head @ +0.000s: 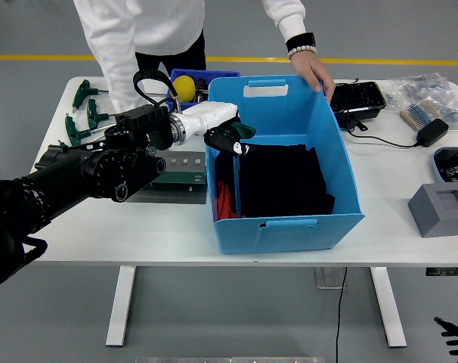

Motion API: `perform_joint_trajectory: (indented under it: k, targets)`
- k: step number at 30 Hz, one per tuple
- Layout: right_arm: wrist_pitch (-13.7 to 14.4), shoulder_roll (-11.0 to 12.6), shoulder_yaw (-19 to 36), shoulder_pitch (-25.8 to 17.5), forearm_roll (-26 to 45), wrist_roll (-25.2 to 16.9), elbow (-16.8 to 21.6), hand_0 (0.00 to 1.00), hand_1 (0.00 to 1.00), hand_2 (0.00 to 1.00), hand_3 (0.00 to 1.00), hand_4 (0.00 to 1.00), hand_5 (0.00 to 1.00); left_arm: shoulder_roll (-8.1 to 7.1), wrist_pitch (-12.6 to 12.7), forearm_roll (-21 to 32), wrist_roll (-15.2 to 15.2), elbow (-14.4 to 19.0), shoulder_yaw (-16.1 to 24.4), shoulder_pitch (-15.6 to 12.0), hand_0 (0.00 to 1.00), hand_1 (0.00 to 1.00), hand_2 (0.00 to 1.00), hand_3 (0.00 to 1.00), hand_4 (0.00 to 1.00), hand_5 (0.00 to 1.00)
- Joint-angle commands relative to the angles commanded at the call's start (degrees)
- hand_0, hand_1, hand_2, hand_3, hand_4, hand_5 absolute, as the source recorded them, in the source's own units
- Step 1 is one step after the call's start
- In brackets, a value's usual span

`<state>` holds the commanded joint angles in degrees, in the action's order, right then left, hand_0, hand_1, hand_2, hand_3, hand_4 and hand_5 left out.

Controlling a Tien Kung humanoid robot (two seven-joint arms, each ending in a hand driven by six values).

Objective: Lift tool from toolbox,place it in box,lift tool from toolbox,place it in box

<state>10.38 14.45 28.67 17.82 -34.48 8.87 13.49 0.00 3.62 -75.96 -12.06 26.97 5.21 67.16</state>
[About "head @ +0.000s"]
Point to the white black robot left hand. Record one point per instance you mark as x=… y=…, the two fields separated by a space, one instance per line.
x=210 y=115

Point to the small black part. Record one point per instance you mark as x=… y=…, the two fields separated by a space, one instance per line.
x=201 y=84

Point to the black wrist watch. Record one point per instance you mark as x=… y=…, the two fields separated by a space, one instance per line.
x=301 y=41

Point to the black plastic tray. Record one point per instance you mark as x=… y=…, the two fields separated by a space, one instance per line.
x=355 y=98

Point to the large light blue storage box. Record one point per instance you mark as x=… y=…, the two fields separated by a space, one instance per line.
x=289 y=113

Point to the grey hollow block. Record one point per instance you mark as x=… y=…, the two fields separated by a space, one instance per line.
x=433 y=219

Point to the small dark blue bin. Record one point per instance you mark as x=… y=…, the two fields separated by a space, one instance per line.
x=214 y=73

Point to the person's right forearm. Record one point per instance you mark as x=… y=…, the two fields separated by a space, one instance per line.
x=115 y=75

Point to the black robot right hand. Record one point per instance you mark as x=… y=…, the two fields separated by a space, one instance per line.
x=455 y=332

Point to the green steel wrench stand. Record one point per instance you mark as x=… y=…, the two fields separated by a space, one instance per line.
x=183 y=177

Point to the grey under-table bracket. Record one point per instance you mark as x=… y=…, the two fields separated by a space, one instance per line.
x=327 y=278

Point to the grey metal base plate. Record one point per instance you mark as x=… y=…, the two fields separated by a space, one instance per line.
x=176 y=194

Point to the yellow foam ball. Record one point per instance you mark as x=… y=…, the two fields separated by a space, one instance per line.
x=183 y=87

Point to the blue bowl of parts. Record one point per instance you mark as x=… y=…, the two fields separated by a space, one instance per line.
x=437 y=160

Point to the white table leg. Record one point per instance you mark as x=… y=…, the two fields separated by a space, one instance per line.
x=121 y=302
x=387 y=302

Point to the person's left hand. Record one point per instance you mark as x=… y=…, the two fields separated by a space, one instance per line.
x=308 y=68

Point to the taped resistor bundle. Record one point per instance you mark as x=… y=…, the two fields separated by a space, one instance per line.
x=418 y=113

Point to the person's left forearm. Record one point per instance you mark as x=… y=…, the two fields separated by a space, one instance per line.
x=285 y=19

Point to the person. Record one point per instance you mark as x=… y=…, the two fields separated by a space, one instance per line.
x=164 y=26

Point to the black power adapter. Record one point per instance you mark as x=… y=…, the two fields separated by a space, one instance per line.
x=433 y=132

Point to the clear plastic parts bags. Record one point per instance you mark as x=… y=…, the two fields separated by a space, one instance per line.
x=425 y=87

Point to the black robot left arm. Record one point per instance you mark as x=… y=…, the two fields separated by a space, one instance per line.
x=62 y=177

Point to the black cloth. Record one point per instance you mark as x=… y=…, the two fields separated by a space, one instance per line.
x=282 y=181

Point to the red cloth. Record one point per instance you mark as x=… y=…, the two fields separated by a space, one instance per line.
x=224 y=200

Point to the black table control panel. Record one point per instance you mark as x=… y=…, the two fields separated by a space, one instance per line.
x=448 y=271

